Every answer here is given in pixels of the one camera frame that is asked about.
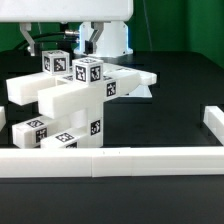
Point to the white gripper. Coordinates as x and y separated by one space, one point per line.
96 11

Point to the white chair back frame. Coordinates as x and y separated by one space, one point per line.
58 97

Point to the white chair seat part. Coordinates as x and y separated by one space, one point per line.
88 124

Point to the small white part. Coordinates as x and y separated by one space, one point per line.
28 134

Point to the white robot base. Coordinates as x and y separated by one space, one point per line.
113 42

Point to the white marker base plate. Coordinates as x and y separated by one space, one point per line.
141 91

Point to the white fence wall left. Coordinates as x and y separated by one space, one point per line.
2 117

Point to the white fence wall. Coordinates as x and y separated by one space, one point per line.
214 120
2 117
111 162

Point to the white fence wall front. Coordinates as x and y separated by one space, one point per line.
111 162

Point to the white fence wall right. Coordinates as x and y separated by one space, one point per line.
214 120

